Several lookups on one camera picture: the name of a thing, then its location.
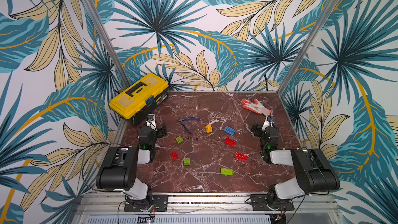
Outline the small green lego brick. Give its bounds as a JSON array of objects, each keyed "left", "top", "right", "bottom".
[{"left": 176, "top": 136, "right": 183, "bottom": 144}]

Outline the blue lego brick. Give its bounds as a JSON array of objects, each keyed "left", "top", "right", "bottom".
[{"left": 224, "top": 126, "right": 236, "bottom": 136}]

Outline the yellow lego brick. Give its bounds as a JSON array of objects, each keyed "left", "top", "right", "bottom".
[{"left": 206, "top": 125, "right": 212, "bottom": 133}]

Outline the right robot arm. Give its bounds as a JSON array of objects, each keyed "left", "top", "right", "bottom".
[{"left": 251, "top": 123, "right": 341, "bottom": 203}]

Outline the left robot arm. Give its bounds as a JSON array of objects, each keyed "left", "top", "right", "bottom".
[{"left": 95, "top": 124, "right": 167, "bottom": 205}]

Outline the small red lego brick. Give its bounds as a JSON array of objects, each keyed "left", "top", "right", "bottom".
[{"left": 171, "top": 152, "right": 178, "bottom": 160}]

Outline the green square lego brick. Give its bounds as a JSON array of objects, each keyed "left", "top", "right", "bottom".
[{"left": 183, "top": 158, "right": 190, "bottom": 166}]

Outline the long green lego brick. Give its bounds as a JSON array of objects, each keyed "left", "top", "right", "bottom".
[{"left": 220, "top": 168, "right": 233, "bottom": 176}]

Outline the red white work glove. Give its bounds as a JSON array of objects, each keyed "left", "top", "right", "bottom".
[{"left": 241, "top": 99, "right": 272, "bottom": 116}]

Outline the yellow black toolbox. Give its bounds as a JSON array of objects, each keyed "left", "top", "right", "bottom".
[{"left": 109, "top": 74, "right": 169, "bottom": 127}]

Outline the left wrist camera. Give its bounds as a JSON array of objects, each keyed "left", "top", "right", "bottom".
[{"left": 147, "top": 114, "right": 155, "bottom": 125}]

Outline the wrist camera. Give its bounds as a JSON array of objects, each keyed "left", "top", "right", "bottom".
[
  {"left": 147, "top": 114, "right": 155, "bottom": 125},
  {"left": 266, "top": 114, "right": 275, "bottom": 125}
]

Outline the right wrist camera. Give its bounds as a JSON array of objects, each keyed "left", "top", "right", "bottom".
[{"left": 266, "top": 114, "right": 275, "bottom": 125}]

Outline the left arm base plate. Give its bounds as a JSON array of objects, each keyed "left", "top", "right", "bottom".
[{"left": 124, "top": 195, "right": 169, "bottom": 213}]

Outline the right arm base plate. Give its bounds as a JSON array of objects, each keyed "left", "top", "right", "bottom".
[{"left": 248, "top": 195, "right": 295, "bottom": 212}]

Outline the aluminium front rail frame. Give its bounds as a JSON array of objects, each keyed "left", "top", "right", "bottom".
[{"left": 71, "top": 192, "right": 345, "bottom": 224}]

